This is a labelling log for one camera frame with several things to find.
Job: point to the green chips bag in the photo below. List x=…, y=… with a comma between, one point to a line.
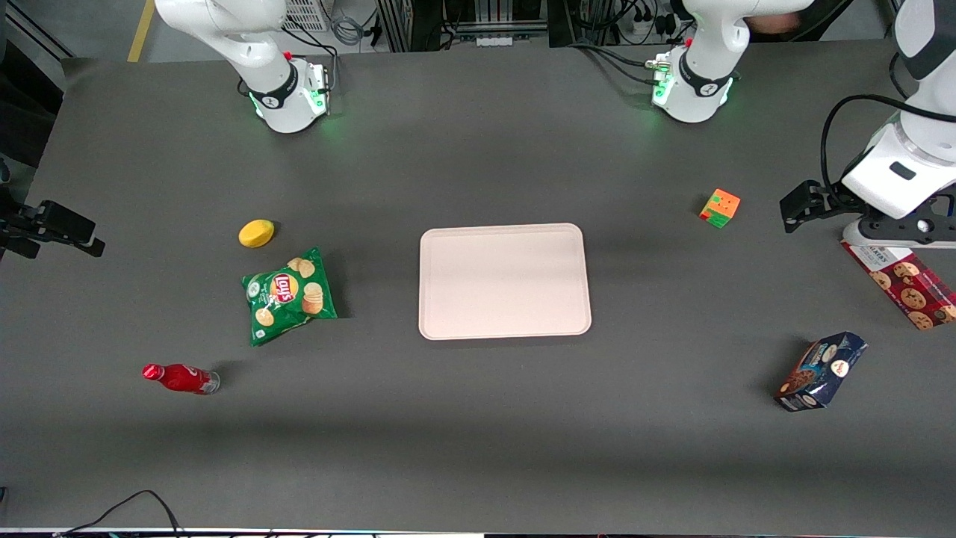
x=287, y=295

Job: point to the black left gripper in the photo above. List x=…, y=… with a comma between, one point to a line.
x=827, y=199

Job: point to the dark blue cookie box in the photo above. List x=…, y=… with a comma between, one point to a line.
x=821, y=373

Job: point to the white perforated box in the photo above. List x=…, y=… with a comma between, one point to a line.
x=306, y=15

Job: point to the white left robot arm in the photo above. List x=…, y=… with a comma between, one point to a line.
x=694, y=97

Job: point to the yellow lemon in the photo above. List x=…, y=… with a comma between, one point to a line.
x=256, y=233

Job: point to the red cola bottle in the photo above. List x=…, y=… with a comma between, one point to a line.
x=179, y=378

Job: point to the white power strip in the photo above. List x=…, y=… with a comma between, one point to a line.
x=495, y=40

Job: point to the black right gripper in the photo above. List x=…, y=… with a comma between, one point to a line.
x=28, y=223

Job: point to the black equipment rack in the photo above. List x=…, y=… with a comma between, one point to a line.
x=411, y=22

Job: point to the dark right wrist camera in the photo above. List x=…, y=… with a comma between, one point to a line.
x=19, y=245

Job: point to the orange green puzzle cube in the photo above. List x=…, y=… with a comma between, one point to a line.
x=721, y=207

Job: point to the red cookie box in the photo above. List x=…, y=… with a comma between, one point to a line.
x=907, y=291

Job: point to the pale pink plastic tray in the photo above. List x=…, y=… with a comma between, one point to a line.
x=504, y=282

